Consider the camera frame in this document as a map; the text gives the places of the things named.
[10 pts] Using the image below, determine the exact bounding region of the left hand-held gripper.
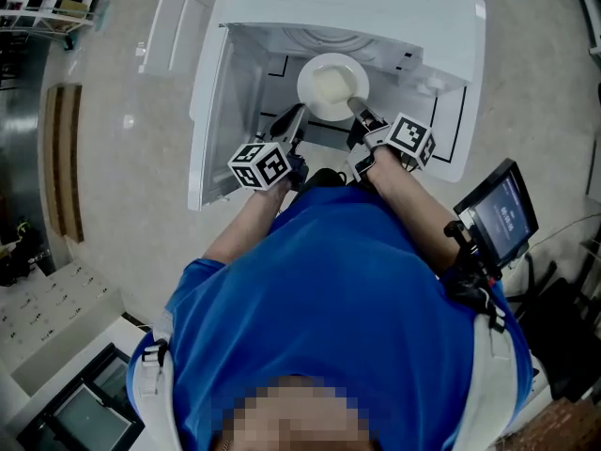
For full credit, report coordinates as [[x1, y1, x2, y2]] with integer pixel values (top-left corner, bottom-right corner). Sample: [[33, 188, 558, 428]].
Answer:
[[227, 103, 311, 193]]

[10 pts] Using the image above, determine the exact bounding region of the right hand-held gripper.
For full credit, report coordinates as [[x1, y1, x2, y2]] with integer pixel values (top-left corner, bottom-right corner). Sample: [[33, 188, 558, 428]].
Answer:
[[346, 95, 437, 183]]

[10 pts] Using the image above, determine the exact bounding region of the white round dish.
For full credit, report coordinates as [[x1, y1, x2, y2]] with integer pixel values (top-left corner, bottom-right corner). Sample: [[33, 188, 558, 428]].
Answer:
[[297, 53, 371, 122]]

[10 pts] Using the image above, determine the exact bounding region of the white appliance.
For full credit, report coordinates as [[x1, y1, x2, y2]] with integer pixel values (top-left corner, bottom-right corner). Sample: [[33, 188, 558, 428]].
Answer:
[[187, 0, 487, 213]]

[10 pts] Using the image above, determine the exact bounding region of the person's left forearm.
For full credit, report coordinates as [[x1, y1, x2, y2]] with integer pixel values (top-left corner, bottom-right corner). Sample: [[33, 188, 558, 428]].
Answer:
[[201, 179, 293, 266]]

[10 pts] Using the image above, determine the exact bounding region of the person's right forearm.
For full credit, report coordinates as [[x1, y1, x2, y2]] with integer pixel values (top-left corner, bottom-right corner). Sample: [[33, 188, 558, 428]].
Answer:
[[366, 146, 462, 279]]

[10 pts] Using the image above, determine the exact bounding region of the cream food block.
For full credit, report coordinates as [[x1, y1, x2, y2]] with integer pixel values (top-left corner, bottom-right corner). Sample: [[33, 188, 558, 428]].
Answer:
[[312, 65, 354, 105]]

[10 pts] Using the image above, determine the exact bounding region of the black monitor screen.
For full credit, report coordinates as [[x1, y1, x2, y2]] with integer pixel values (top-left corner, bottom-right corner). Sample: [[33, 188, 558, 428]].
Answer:
[[453, 157, 540, 270]]

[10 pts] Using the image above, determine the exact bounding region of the person's blue shirt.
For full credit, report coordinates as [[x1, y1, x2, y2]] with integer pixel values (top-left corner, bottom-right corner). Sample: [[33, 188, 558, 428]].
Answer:
[[126, 185, 534, 451]]

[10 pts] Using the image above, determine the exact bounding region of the brown wooden board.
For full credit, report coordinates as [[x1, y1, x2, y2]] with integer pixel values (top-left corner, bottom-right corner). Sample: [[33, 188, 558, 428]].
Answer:
[[42, 83, 85, 244]]

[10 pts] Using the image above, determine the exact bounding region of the white storage shelf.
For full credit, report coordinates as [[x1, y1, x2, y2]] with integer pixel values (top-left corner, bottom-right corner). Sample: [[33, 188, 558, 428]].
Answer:
[[0, 0, 109, 35]]

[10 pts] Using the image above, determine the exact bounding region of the black office chair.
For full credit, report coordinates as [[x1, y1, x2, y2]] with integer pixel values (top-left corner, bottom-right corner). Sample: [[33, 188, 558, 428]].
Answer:
[[504, 251, 601, 403]]

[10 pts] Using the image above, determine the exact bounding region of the black framed glass box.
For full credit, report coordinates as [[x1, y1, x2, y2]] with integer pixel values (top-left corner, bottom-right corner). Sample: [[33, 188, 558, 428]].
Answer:
[[16, 343, 146, 451]]

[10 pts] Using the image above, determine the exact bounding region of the white cabinet with small handles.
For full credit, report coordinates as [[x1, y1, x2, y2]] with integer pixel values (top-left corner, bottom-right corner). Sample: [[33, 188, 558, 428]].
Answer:
[[0, 258, 126, 375]]

